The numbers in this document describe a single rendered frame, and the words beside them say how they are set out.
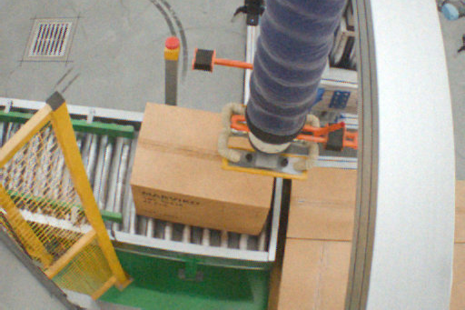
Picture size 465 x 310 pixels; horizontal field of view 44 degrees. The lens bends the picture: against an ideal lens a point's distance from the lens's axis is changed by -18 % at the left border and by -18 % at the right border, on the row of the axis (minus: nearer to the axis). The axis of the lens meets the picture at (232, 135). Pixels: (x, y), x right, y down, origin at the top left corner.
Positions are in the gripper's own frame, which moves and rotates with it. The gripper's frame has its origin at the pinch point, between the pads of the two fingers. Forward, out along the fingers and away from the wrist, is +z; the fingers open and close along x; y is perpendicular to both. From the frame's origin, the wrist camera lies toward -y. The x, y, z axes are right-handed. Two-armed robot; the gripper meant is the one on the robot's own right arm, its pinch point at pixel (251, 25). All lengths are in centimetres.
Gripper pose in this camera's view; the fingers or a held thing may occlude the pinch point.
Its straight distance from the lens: 257.8
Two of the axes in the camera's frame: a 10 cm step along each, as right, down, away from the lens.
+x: -10.0, -0.8, -0.4
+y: 0.5, -8.9, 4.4
